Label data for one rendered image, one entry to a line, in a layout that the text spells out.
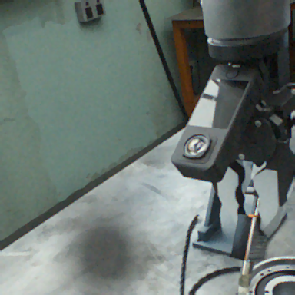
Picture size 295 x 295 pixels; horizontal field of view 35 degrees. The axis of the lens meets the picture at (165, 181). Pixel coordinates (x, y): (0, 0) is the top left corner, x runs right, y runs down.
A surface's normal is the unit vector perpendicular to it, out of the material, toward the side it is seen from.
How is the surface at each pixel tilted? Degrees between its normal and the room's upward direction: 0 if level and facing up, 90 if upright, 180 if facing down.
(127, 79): 90
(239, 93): 31
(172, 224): 0
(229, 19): 90
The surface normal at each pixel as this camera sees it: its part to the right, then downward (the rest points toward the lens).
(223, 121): -0.43, -0.50
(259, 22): 0.16, 0.44
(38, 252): -0.16, -0.87
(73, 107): 0.78, 0.18
